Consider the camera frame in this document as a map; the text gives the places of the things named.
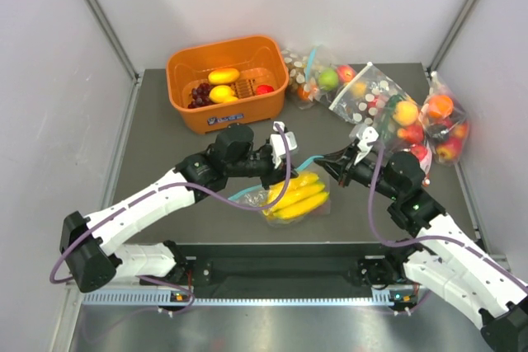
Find yellow fake banana bunch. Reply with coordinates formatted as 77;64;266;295
262;171;330;224

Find purple fake grapes in basket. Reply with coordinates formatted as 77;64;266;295
187;82;214;109

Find yellow fake lemon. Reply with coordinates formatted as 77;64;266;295
209;85;238;104

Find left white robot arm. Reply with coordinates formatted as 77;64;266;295
59;122;298;293

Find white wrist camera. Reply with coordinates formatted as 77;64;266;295
270;121;298;169
349;123;379;165

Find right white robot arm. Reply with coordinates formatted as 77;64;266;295
315;144;527;351

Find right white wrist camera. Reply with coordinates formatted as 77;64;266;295
349;123;379;165

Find blue zip top bag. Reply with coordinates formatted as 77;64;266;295
229;156;331;227

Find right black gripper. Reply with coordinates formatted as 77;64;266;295
316;141;402;200

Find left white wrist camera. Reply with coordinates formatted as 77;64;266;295
270;121;298;169

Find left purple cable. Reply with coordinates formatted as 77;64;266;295
49;120;295;285

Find grey slotted cable duct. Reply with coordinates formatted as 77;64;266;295
82;288;417;307

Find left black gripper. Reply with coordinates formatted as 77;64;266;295
226;146;298;190

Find back bag with green apple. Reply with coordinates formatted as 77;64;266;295
281;45;357;110

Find red fake tomato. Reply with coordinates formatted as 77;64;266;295
256;84;274;96

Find orange plastic basket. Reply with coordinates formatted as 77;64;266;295
166;35;289;134

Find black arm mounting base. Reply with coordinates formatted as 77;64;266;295
140;242;407;289

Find yellow fake mango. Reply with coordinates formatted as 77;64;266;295
208;68;240;85

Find white zip bag with fruit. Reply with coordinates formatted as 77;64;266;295
329;63;432;173

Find right bag with orange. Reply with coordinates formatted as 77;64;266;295
419;71;470;166

